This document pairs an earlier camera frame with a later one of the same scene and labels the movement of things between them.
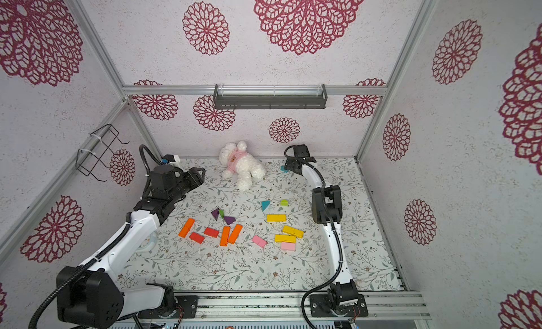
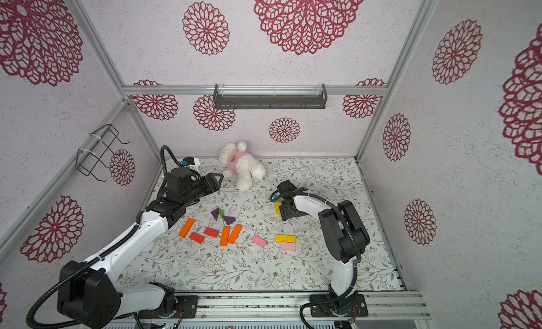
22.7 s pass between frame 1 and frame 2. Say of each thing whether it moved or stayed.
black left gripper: moved
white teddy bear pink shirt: stayed
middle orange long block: stayed
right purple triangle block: stayed
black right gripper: moved
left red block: stayed
